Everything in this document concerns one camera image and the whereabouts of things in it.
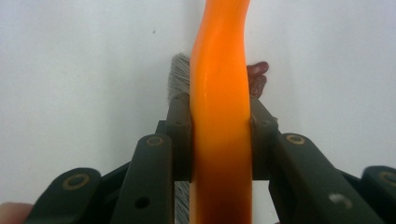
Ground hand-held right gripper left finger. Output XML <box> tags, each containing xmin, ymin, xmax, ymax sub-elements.
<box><xmin>165</xmin><ymin>92</ymin><xmax>192</xmax><ymax>182</ymax></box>

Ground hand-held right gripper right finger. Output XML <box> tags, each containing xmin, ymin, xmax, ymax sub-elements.
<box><xmin>249</xmin><ymin>94</ymin><xmax>279</xmax><ymax>181</ymax></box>

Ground orange brush with grey bristles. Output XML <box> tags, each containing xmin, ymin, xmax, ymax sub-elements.
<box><xmin>167</xmin><ymin>0</ymin><xmax>254</xmax><ymax>224</ymax></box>

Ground red beans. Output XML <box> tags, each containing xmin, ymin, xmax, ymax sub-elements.
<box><xmin>247</xmin><ymin>61</ymin><xmax>270</xmax><ymax>99</ymax></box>

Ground white board sheet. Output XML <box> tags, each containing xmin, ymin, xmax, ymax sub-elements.
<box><xmin>0</xmin><ymin>0</ymin><xmax>396</xmax><ymax>224</ymax></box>

